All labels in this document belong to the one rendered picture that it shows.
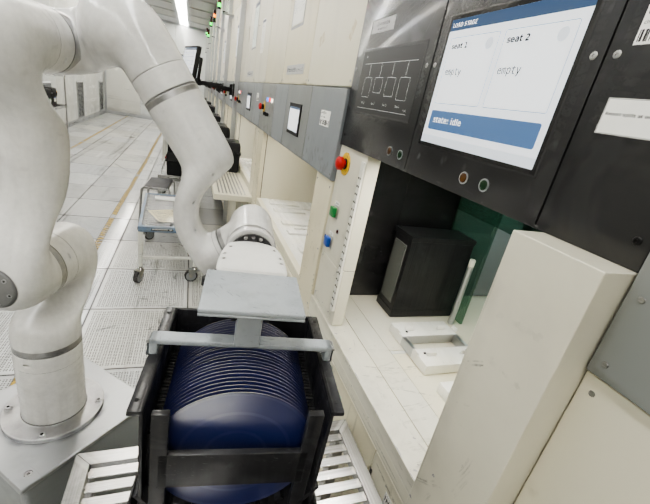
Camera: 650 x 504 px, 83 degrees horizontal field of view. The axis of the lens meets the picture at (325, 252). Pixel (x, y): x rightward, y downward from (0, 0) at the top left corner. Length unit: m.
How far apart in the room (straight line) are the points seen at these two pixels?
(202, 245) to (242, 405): 0.31
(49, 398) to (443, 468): 0.77
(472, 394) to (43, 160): 0.75
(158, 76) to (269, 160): 1.89
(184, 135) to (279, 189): 1.95
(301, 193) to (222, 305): 2.21
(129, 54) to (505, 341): 0.65
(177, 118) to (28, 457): 0.72
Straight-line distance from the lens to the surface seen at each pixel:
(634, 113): 0.52
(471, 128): 0.68
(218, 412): 0.48
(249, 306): 0.43
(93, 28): 0.70
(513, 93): 0.64
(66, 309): 0.92
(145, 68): 0.66
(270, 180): 2.54
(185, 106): 0.65
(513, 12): 0.70
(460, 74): 0.74
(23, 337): 0.91
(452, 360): 1.15
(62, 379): 0.97
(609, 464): 0.55
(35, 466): 0.99
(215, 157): 0.65
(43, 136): 0.76
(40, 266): 0.79
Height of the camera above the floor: 1.50
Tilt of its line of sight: 21 degrees down
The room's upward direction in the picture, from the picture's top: 11 degrees clockwise
